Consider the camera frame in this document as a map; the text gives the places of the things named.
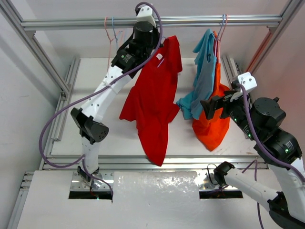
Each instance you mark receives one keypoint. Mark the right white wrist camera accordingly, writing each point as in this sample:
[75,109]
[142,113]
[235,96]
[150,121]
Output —
[247,81]

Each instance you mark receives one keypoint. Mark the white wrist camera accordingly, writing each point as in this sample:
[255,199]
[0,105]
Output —
[247,81]
[145,13]

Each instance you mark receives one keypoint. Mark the aluminium rail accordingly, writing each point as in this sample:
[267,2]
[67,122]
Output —
[176,162]
[167,21]

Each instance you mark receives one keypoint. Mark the aluminium front rail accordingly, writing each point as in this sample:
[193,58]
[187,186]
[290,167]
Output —
[176,162]

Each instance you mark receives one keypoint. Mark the blue wire hanger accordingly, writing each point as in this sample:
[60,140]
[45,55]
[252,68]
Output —
[160,56]
[119,35]

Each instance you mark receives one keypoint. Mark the aluminium right frame post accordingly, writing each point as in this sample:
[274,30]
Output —
[289,11]

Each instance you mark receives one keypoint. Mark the orange t shirt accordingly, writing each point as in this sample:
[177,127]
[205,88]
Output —
[212,132]

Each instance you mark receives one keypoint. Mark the red t shirt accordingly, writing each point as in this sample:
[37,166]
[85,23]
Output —
[150,102]

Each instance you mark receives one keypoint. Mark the aluminium left frame post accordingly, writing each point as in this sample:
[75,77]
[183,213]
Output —
[13,17]

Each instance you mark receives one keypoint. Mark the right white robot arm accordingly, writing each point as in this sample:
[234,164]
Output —
[278,148]

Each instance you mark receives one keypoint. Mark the light blue t shirt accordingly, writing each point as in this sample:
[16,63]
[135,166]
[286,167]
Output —
[203,84]

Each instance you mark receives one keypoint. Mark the blue hanger holding shirt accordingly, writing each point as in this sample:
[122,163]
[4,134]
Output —
[217,36]

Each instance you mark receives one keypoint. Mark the pink hanger holding shirt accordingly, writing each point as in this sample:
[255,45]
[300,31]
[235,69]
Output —
[221,35]

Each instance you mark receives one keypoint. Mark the orange diagonal frame bar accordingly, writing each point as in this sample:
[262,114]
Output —
[259,51]

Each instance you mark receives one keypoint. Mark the pink wire hanger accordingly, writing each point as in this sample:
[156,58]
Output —
[110,42]

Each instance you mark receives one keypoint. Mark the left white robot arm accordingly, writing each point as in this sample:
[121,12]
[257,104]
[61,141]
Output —
[88,118]

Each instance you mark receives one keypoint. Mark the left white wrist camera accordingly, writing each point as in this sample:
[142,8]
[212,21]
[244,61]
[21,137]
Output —
[145,13]

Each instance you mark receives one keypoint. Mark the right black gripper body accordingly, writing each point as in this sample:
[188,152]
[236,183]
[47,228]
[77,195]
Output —
[234,109]

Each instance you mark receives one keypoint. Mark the aluminium top rail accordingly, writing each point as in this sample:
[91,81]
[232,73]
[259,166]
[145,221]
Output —
[167,21]

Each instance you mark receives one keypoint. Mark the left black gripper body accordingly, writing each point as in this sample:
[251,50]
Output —
[145,31]

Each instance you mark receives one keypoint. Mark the aluminium frame post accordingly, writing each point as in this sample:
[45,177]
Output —
[289,11]
[13,17]

